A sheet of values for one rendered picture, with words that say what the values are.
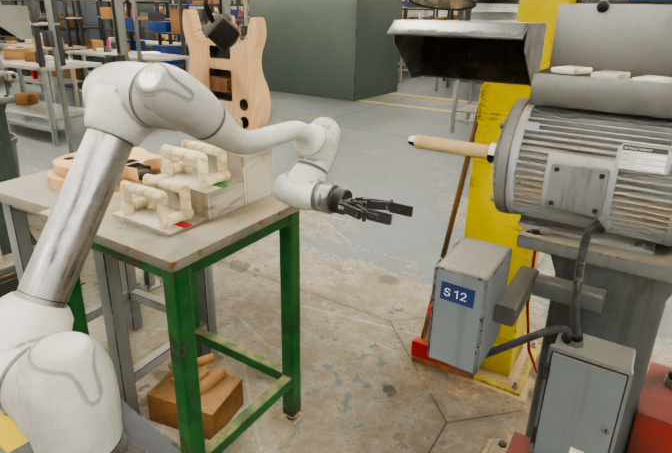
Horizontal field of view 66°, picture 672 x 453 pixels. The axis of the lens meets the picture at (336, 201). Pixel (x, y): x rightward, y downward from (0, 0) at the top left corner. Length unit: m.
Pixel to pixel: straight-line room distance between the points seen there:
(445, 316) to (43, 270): 0.80
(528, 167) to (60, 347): 0.94
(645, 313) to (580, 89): 0.45
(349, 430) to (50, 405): 1.38
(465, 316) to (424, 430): 1.32
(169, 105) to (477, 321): 0.72
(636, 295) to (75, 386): 1.04
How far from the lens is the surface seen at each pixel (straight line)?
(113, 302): 2.02
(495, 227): 2.24
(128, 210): 1.70
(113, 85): 1.22
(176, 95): 1.10
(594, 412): 1.19
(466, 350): 1.01
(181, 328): 1.51
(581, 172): 1.05
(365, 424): 2.25
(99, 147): 1.21
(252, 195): 1.75
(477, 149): 1.22
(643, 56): 1.22
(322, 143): 1.52
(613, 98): 1.09
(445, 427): 2.28
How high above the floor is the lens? 1.54
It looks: 20 degrees down
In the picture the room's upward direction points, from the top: 1 degrees clockwise
